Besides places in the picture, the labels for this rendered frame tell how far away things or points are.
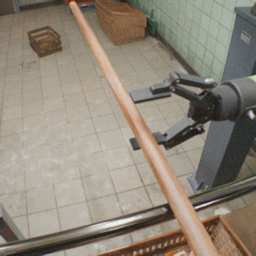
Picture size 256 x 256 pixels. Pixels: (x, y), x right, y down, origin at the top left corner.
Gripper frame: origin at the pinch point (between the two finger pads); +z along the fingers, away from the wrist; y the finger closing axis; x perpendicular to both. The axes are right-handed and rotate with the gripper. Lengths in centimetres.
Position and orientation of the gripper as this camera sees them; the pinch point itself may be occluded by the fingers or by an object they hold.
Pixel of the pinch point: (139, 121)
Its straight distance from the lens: 52.4
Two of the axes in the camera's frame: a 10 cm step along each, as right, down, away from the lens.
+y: 0.0, 7.3, 6.9
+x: -3.1, -6.5, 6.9
